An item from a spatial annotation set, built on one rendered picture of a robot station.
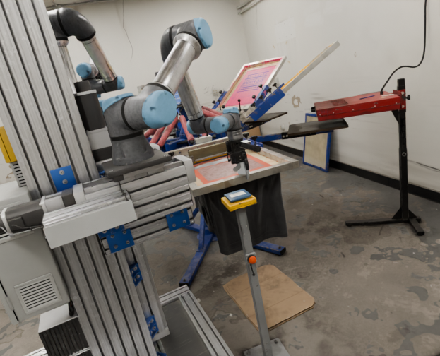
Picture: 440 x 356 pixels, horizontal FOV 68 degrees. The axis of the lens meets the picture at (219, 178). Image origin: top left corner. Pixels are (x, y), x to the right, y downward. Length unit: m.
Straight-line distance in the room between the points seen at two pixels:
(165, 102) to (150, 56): 5.21
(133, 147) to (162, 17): 5.34
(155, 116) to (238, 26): 5.74
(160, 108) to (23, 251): 0.73
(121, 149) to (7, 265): 0.59
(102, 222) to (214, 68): 5.59
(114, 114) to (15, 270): 0.68
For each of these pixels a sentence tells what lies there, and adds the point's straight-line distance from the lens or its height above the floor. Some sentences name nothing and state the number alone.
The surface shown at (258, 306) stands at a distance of 1.76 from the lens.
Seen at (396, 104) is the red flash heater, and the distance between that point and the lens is 2.69.
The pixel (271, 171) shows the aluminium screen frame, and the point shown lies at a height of 0.97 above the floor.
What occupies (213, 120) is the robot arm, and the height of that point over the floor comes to 1.31.
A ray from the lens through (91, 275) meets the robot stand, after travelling 1.50.
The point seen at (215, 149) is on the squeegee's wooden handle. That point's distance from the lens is 2.20.
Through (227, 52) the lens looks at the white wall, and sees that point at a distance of 6.58.
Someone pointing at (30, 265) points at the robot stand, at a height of 0.97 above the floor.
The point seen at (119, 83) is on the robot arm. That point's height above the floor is 1.55.
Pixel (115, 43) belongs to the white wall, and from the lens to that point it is 6.29.
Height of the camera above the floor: 1.49
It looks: 17 degrees down
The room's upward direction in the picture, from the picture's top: 12 degrees counter-clockwise
